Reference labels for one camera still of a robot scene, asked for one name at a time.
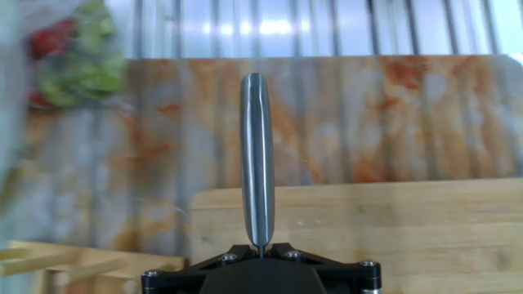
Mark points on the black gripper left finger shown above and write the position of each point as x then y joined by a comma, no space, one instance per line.
171,281

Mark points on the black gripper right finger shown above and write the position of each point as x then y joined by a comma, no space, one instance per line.
351,277

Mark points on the steel cleaver knife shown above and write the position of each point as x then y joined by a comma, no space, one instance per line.
256,155

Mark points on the plastic bag of peppers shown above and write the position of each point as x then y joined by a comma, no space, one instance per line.
94,77

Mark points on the red chili pepper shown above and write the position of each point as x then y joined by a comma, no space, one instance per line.
51,38

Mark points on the wooden cutting board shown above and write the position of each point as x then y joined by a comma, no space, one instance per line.
388,228

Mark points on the wooden peg rack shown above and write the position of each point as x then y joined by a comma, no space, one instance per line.
102,261

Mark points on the marble pattern plastic mat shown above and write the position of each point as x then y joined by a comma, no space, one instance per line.
347,122

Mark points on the clear plastic bag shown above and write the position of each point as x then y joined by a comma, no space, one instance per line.
12,81

